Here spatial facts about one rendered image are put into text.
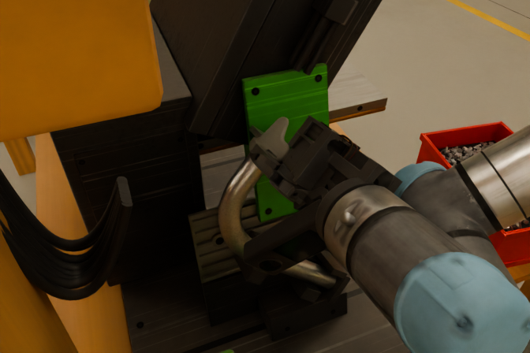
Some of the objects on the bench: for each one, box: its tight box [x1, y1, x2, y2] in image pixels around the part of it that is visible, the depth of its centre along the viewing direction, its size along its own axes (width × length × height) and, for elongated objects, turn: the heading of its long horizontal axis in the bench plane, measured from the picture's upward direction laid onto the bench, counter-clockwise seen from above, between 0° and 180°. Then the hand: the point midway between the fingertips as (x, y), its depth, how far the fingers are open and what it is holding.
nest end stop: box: [319, 260, 351, 303], centre depth 72 cm, size 4×7×6 cm, turn 21°
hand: (265, 154), depth 58 cm, fingers closed on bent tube, 3 cm apart
